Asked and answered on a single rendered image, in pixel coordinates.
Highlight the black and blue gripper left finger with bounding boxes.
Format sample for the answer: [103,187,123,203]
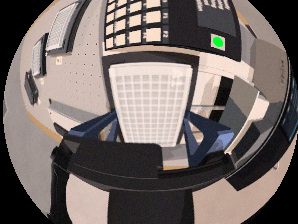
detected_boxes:
[68,109,119,142]

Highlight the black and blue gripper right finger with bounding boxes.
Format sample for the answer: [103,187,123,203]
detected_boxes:
[182,109,234,167]

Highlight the white well plate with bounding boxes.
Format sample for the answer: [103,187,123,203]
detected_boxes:
[32,39,42,76]
[46,3,79,51]
[109,62,192,147]

